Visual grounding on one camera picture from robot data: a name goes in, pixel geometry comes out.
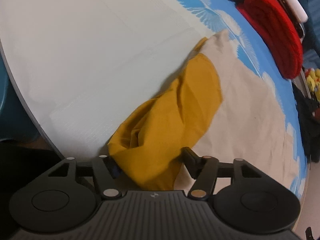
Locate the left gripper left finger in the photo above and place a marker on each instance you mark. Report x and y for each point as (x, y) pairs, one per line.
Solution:
(105, 173)

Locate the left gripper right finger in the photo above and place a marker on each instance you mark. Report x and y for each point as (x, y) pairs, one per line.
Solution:
(203, 170)

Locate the beige and mustard garment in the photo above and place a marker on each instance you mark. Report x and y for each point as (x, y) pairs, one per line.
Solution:
(217, 107)

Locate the black clothing pile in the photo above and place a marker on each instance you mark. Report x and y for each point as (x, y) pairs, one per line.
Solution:
(309, 124)

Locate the blue white patterned bed sheet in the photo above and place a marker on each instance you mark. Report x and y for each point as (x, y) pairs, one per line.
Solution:
(83, 67)

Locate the yellow plush toys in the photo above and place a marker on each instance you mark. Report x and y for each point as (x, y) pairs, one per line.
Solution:
(313, 81)

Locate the red folded blanket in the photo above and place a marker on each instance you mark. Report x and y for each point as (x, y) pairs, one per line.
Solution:
(273, 25)

